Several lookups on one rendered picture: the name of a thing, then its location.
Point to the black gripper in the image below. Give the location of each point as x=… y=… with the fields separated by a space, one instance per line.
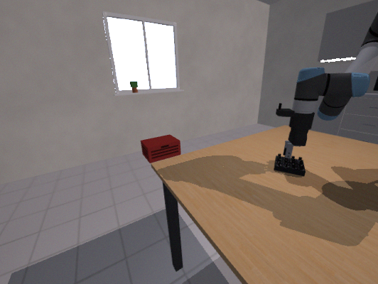
x=301 y=121

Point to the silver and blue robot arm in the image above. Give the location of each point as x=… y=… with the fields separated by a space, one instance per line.
x=339 y=88

